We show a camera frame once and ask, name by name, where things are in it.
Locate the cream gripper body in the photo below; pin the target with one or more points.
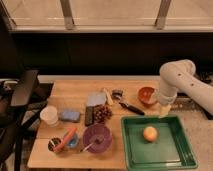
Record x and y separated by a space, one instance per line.
164 110

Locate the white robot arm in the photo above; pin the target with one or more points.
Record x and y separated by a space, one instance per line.
179 76

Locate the small dark cup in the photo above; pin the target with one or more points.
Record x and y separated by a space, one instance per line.
53 143

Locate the white paper cup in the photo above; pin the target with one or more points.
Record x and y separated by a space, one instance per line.
49 115

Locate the orange bowl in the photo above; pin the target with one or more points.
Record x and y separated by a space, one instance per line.
146 96

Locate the yellow red apple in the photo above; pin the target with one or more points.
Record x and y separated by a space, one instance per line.
150 133

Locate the green plastic tray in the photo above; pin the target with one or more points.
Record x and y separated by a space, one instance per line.
170 151

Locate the small metal tin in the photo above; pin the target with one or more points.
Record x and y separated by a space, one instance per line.
117 94

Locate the yellow banana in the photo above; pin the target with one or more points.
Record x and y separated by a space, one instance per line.
108 96

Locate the bunch of dark grapes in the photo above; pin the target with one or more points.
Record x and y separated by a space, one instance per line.
102 113

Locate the spoon in purple bowl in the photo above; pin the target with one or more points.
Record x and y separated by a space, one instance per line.
96 141

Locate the purple bowl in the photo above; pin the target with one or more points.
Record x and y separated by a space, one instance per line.
99 137

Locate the black remote control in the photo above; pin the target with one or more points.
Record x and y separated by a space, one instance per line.
89 116

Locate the blue sponge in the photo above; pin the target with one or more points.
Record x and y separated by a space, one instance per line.
72 116

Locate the small blue bowl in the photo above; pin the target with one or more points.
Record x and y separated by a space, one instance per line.
73 142

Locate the orange carrot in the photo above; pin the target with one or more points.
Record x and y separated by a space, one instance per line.
66 139

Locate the black chair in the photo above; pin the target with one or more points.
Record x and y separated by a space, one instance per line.
26 103

